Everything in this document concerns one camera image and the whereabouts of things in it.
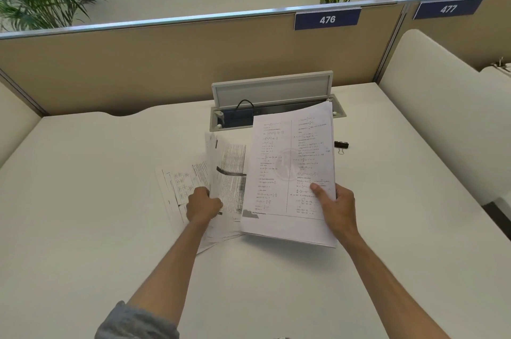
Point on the person's left hand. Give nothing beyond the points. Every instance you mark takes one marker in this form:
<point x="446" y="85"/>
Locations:
<point x="201" y="207"/>

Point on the person's right hand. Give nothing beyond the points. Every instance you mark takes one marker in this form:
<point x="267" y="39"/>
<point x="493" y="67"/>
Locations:
<point x="341" y="211"/>

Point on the person's left thumb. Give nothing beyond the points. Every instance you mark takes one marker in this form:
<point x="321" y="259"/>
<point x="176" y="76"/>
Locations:
<point x="201" y="192"/>

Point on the person's right thumb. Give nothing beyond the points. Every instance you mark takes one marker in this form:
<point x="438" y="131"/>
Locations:
<point x="321" y="194"/>

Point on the printed papers with dark photo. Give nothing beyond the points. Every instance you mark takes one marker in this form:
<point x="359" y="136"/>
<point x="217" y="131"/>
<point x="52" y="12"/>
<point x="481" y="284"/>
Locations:
<point x="229" y="175"/>

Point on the thick stack of printed papers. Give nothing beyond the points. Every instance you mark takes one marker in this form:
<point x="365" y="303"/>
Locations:
<point x="287" y="175"/>

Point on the person's left forearm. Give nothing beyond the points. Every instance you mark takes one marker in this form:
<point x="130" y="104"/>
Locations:
<point x="167" y="271"/>

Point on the person's right forearm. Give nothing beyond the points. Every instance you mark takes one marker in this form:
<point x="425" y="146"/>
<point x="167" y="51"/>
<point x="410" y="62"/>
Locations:
<point x="389" y="283"/>

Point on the printed sheet with tables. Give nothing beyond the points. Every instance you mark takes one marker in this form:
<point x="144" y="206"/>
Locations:
<point x="177" y="191"/>

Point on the black binder clip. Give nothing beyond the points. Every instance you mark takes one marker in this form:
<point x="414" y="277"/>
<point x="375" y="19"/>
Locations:
<point x="341" y="145"/>

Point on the grey desk socket box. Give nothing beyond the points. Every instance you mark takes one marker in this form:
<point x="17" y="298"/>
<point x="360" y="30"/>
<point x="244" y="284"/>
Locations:
<point x="271" y="89"/>

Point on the beige desk partition panel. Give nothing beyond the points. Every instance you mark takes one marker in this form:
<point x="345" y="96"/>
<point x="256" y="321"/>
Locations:
<point x="159" y="67"/>
<point x="459" y="35"/>

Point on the grey sleeve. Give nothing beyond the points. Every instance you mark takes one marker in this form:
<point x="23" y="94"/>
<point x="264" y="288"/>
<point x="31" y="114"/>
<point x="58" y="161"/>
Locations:
<point x="133" y="322"/>

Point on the white side divider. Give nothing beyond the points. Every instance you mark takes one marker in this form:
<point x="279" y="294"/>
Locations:
<point x="14" y="127"/>
<point x="443" y="111"/>

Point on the blue number label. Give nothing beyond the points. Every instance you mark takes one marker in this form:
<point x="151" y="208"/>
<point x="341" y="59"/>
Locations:
<point x="327" y="19"/>
<point x="448" y="8"/>

